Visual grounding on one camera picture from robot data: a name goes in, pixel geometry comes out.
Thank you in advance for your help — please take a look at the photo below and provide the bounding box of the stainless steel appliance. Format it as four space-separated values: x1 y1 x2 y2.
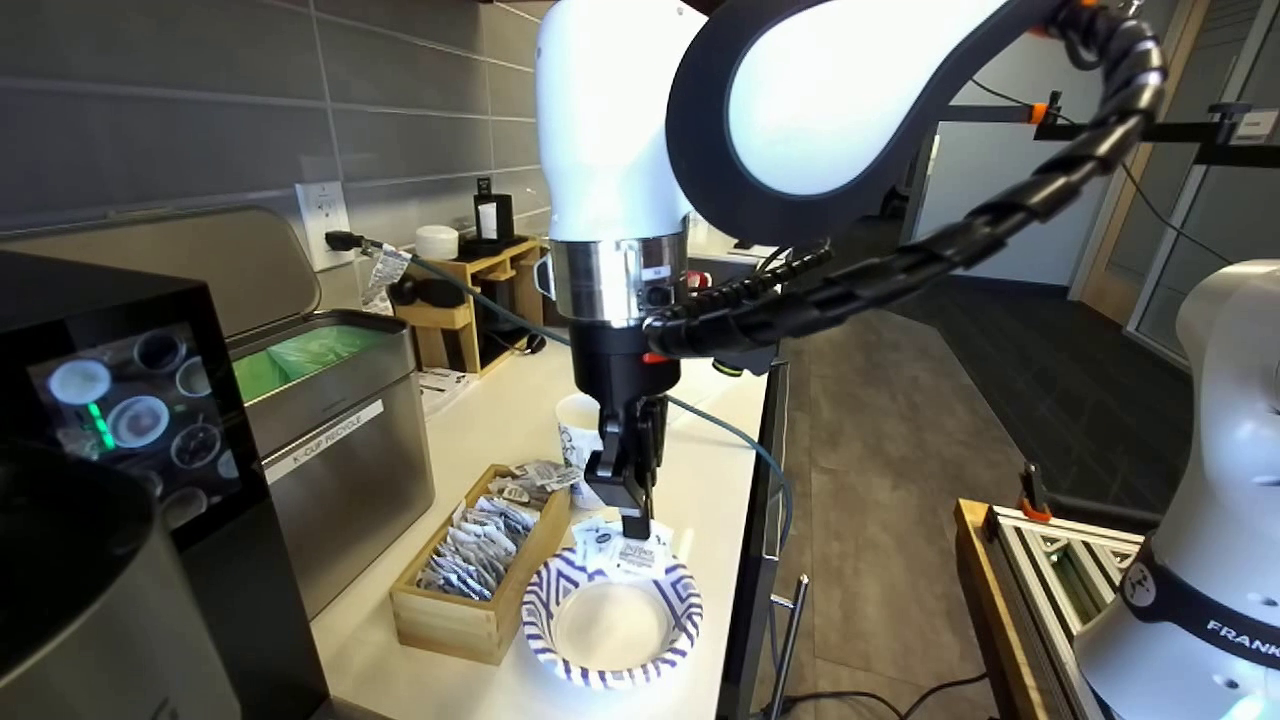
7 209 431 617

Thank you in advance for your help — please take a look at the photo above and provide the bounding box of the wooden sachet box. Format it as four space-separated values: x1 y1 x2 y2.
389 462 569 664

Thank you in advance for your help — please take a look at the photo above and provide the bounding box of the patterned paper cup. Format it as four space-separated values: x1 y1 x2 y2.
556 390 598 486

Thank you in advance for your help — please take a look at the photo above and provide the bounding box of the dark glass bottle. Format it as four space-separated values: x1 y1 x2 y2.
472 174 511 249

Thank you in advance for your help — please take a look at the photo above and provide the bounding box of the black coffee machine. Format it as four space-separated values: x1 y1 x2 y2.
0 251 327 720

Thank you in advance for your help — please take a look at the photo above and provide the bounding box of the pile of white sachets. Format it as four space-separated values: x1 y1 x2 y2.
411 472 556 598

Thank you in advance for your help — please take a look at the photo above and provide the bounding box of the black camera boom pole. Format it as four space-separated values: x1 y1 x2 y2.
944 100 1280 169

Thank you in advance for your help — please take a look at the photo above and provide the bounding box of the white small jar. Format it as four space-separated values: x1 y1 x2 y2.
411 224 461 258

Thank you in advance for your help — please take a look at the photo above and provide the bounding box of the wooden shelf organizer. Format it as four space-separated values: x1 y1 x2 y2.
391 241 543 372

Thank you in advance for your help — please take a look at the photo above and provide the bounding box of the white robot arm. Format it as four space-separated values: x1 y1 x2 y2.
534 0 1064 541

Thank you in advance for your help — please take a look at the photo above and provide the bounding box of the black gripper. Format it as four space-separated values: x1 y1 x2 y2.
570 324 670 541

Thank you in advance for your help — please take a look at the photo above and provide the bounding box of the blue and white paper plate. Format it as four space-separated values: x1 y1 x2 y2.
518 541 702 691

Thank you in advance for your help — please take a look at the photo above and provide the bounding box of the black corrugated cable conduit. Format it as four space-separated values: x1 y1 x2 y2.
642 0 1166 360

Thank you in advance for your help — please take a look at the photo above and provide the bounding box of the white wall outlet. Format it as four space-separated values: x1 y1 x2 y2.
295 181 349 266

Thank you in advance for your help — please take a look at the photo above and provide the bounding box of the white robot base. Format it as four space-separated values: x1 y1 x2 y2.
1076 258 1280 720

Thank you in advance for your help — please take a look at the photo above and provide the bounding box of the white sachet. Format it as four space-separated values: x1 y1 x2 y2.
570 519 669 574

